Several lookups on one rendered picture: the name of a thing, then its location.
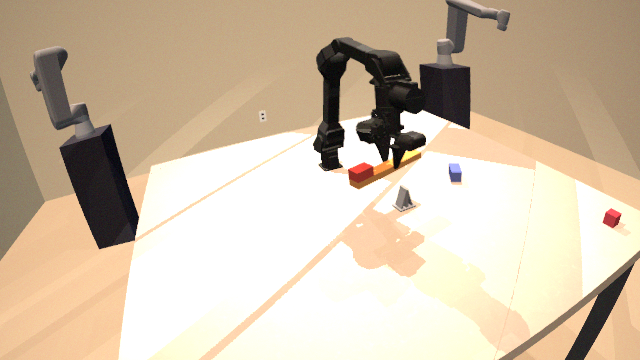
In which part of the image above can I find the small red cube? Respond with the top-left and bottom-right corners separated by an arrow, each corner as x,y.
602,208 -> 622,228

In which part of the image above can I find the blue rectangular block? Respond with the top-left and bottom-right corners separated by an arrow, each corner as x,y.
448,163 -> 462,183

